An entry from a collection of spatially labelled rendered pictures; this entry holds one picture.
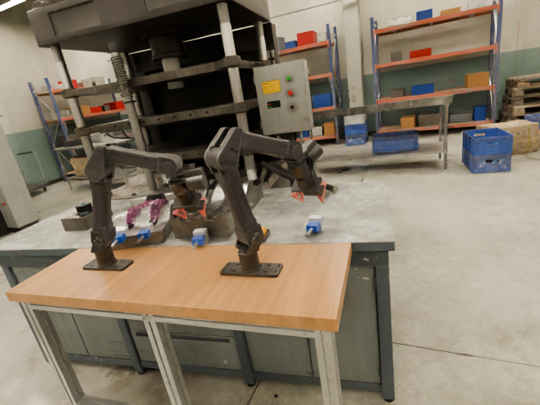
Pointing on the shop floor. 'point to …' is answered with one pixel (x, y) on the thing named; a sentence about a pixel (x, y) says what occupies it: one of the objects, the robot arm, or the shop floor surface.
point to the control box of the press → (284, 99)
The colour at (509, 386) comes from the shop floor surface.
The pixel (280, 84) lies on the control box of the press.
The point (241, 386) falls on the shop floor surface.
